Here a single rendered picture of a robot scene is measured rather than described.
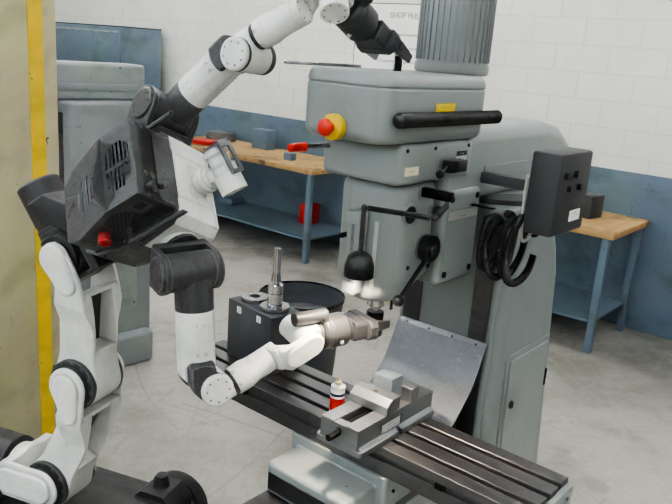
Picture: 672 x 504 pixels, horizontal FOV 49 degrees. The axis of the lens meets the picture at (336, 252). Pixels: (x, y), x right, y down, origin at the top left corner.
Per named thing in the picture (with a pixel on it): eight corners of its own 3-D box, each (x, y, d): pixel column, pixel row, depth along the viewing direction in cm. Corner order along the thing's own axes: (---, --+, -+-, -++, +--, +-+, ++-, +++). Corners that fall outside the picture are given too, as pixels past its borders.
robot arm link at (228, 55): (259, 23, 180) (200, 80, 190) (227, 15, 168) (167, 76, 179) (283, 62, 178) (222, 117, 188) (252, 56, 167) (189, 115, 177)
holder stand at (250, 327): (268, 376, 224) (271, 314, 219) (226, 352, 240) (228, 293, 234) (298, 367, 232) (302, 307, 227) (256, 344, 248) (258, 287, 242)
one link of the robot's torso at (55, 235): (27, 243, 191) (57, 224, 186) (64, 233, 203) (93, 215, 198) (51, 288, 192) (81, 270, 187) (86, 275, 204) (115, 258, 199)
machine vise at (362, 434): (360, 459, 182) (363, 419, 180) (314, 437, 191) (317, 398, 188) (435, 413, 209) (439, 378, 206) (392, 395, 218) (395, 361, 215)
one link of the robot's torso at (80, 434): (11, 498, 211) (45, 360, 194) (60, 464, 229) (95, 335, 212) (54, 526, 207) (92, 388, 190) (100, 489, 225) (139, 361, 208)
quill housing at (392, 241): (388, 312, 184) (400, 185, 175) (325, 291, 196) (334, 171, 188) (429, 296, 198) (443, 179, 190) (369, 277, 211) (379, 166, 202)
